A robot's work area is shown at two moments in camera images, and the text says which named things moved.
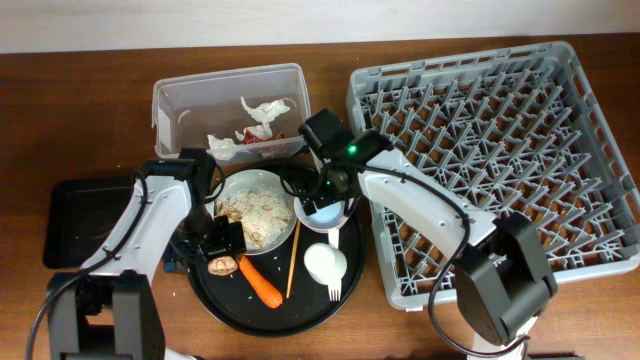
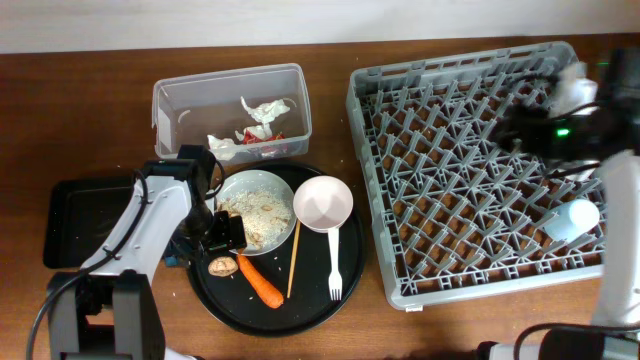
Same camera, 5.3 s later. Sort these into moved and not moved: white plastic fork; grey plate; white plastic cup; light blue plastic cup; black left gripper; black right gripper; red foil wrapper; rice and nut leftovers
Moved: light blue plastic cup; black right gripper; white plastic cup
Not moved: grey plate; black left gripper; red foil wrapper; rice and nut leftovers; white plastic fork
